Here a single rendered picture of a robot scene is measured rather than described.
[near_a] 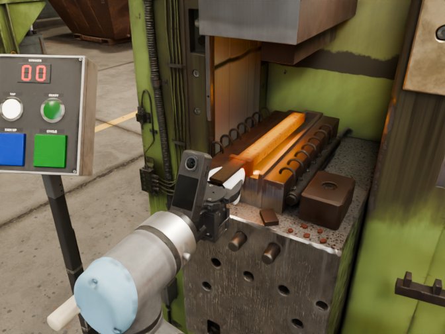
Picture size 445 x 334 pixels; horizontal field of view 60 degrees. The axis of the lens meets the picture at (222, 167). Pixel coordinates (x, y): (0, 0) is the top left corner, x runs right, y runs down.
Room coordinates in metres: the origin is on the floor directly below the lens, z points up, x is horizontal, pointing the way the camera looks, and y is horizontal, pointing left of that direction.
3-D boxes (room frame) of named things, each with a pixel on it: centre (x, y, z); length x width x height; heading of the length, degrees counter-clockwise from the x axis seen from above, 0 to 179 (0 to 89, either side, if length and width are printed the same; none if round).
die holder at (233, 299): (0.90, -0.20, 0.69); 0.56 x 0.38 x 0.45; 150
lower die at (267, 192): (0.92, -0.15, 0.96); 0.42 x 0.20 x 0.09; 150
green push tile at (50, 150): (0.81, 0.40, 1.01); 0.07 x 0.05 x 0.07; 85
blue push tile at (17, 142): (0.82, 0.50, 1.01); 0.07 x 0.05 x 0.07; 85
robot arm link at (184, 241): (0.47, 0.08, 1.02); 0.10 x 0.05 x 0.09; 60
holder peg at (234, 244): (0.65, -0.03, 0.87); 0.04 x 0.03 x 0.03; 150
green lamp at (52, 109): (0.86, 0.39, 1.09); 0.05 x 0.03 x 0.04; 60
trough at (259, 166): (0.91, -0.17, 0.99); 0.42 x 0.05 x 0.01; 150
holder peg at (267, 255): (0.61, -0.10, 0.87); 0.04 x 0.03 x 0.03; 150
